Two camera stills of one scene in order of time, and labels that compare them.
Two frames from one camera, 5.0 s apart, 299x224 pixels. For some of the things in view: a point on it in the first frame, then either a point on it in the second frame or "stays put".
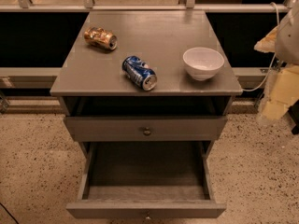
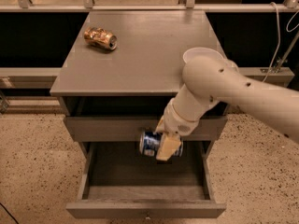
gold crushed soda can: x=101 y=36 stays put
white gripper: x=288 y=39 -> x=177 y=122
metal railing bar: x=43 y=7 stays put
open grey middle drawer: x=146 y=179 stays put
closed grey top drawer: x=146 y=128 stays put
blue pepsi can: x=139 y=73 -> x=149 y=143
